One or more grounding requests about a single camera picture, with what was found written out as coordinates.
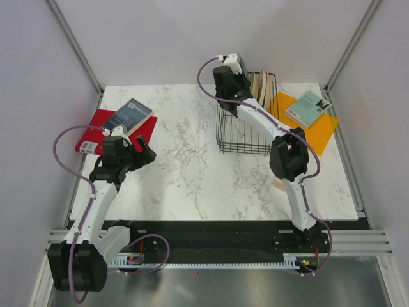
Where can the black wire dish rack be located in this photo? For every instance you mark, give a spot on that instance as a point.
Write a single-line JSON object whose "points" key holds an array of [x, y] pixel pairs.
{"points": [[236, 136]]}

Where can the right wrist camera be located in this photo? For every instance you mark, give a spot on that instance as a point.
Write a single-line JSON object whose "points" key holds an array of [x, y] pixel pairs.
{"points": [[232, 61]]}

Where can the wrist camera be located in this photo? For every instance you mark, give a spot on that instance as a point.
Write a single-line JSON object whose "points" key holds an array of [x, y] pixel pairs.
{"points": [[232, 61], [117, 131]]}

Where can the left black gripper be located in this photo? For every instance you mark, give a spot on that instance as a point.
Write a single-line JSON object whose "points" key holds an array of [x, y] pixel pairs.
{"points": [[147, 155]]}

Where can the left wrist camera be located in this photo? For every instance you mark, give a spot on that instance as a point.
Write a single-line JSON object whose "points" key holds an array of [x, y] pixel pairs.
{"points": [[117, 131]]}

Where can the orange translucent cutting mat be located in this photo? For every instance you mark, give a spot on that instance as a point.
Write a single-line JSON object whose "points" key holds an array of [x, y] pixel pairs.
{"points": [[318, 134]]}

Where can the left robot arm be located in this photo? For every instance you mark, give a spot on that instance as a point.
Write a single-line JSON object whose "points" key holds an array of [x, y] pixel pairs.
{"points": [[80, 261]]}

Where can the beige bird plate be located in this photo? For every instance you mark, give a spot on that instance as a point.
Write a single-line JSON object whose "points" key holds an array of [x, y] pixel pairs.
{"points": [[269, 92], [254, 88]]}

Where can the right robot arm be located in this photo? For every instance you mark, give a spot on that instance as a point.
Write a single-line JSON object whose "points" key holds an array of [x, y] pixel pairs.
{"points": [[288, 149]]}

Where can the white slotted cable duct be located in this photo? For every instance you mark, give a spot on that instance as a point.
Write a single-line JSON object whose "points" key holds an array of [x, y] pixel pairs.
{"points": [[125, 262]]}

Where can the dark teal ceramic plate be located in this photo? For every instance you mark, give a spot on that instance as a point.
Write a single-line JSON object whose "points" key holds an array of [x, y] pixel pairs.
{"points": [[244, 68]]}

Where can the light teal paperback book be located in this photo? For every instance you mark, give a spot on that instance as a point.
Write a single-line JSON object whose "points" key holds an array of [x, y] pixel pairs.
{"points": [[307, 109]]}

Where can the dark blue book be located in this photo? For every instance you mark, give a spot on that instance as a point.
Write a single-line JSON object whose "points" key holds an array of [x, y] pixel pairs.
{"points": [[131, 116]]}

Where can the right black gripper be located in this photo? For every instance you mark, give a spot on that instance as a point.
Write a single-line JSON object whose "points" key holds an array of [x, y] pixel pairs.
{"points": [[245, 81]]}

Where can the pink cube power adapter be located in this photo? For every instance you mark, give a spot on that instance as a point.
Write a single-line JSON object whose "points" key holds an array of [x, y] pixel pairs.
{"points": [[279, 185]]}

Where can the beige and blue plate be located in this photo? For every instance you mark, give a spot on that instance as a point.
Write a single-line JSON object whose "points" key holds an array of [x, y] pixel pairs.
{"points": [[261, 87]]}

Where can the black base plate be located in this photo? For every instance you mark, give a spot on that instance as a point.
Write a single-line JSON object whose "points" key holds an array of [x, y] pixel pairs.
{"points": [[223, 241]]}

